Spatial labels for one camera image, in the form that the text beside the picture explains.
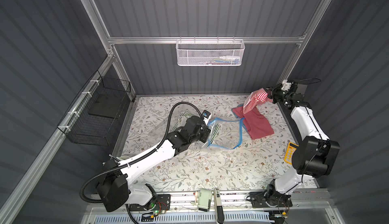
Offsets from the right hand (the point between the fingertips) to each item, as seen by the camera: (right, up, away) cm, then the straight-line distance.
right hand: (266, 86), depth 83 cm
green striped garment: (-48, -17, +23) cm, 56 cm away
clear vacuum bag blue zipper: (-21, -29, +16) cm, 39 cm away
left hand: (-32, -23, -6) cm, 40 cm away
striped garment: (-5, -6, -1) cm, 8 cm away
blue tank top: (-7, -20, +20) cm, 29 cm away
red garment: (+1, -22, +19) cm, 29 cm away
